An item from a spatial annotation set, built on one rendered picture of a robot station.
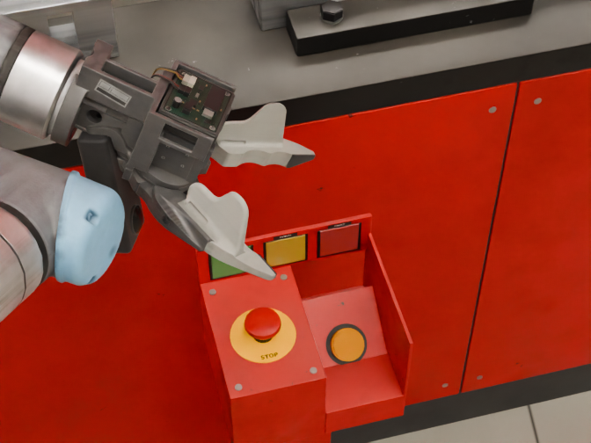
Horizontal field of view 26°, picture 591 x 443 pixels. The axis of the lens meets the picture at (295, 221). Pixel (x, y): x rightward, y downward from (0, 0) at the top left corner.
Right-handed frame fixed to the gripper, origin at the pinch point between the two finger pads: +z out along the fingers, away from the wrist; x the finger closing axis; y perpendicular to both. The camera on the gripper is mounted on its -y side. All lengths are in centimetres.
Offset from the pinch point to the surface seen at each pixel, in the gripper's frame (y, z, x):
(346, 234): -26.3, 10.1, 30.4
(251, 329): -32.2, 4.0, 16.8
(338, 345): -35.9, 14.5, 23.2
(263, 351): -34.3, 6.3, 16.5
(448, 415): -90, 49, 70
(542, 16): -10, 23, 63
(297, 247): -28.9, 5.6, 27.9
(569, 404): -85, 69, 79
